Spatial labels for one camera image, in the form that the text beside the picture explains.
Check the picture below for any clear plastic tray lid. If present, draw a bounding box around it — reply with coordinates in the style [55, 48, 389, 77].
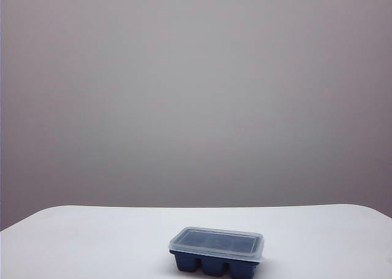
[167, 226, 265, 258]

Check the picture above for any blue ice cube tray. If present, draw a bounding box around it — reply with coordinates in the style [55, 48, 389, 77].
[170, 248, 260, 277]

